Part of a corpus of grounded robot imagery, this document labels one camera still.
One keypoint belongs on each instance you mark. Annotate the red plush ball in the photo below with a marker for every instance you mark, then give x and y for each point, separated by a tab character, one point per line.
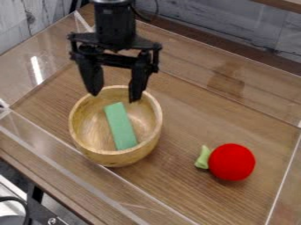
231	162

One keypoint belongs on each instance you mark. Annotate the green rectangular block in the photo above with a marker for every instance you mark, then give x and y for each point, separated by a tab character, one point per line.
122	130

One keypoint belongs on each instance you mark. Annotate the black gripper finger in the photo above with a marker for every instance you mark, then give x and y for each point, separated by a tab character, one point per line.
138	80
91	74

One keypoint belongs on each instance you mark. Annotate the green plush leaf piece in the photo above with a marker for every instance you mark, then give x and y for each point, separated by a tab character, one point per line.
202	161

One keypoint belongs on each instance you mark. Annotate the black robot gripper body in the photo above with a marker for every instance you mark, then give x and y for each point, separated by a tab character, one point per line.
114	44

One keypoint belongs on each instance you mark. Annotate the black table leg bracket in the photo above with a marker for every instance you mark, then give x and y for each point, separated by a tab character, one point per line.
36	213

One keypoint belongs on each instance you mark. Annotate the brown wooden bowl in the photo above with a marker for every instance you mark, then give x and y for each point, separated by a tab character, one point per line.
90	129

